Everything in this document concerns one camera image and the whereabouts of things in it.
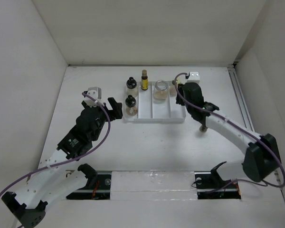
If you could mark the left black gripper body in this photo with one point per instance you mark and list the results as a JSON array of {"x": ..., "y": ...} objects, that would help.
[{"x": 103, "y": 119}]

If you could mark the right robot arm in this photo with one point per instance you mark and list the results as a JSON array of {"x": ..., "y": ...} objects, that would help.
[{"x": 261, "y": 155}]

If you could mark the black knob spice bottle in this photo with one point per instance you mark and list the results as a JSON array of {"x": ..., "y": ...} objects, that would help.
[{"x": 132, "y": 88}]

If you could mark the dark cap spice jar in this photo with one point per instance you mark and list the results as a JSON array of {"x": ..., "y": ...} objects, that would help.
[{"x": 203, "y": 128}]

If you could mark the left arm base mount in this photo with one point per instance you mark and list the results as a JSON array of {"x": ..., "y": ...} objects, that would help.
[{"x": 98, "y": 188}]

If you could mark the white divided tray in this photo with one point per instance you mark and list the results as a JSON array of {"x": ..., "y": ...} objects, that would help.
[{"x": 149, "y": 110}]

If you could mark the yellow liquid bottle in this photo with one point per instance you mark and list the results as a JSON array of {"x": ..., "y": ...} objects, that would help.
[{"x": 144, "y": 80}]

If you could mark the cream cap spice bottle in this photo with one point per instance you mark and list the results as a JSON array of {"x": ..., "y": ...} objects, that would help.
[{"x": 172, "y": 89}]

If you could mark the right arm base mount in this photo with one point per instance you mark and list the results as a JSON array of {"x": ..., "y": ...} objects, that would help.
[{"x": 209, "y": 185}]

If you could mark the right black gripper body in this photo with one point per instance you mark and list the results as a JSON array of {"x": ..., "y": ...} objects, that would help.
[{"x": 189, "y": 108}]

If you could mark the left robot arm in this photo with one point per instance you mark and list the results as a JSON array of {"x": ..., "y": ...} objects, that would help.
[{"x": 30, "y": 203}]

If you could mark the black cap spice bottle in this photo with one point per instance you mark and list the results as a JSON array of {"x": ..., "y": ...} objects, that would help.
[{"x": 131, "y": 106}]

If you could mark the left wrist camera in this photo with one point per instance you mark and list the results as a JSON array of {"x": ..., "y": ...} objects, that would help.
[{"x": 96, "y": 94}]

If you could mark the wide glass jar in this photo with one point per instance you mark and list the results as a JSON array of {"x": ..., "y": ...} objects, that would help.
[{"x": 161, "y": 90}]

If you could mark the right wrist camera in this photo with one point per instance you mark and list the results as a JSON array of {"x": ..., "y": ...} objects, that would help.
[{"x": 192, "y": 77}]

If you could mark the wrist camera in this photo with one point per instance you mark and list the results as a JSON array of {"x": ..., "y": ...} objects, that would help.
[
  {"x": 96, "y": 94},
  {"x": 192, "y": 77}
]

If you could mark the aluminium rail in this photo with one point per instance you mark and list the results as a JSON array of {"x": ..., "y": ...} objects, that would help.
[{"x": 240, "y": 97}]

